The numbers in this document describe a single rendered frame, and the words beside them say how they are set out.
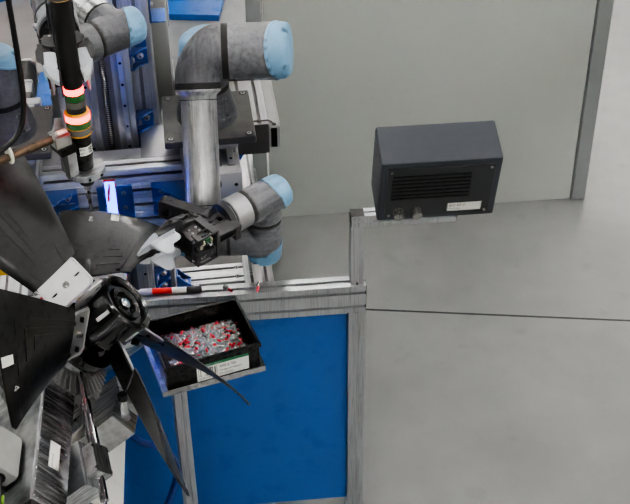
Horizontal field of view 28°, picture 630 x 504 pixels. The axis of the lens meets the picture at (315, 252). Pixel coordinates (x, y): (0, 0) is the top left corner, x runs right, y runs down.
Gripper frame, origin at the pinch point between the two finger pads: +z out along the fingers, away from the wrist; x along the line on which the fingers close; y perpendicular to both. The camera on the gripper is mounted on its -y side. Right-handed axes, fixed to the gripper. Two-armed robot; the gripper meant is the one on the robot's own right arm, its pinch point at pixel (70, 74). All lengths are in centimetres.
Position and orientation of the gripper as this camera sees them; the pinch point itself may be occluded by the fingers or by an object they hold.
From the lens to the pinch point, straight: 212.9
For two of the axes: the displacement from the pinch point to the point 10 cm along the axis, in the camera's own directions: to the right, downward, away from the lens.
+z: 2.7, 5.9, -7.6
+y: 0.1, 7.9, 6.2
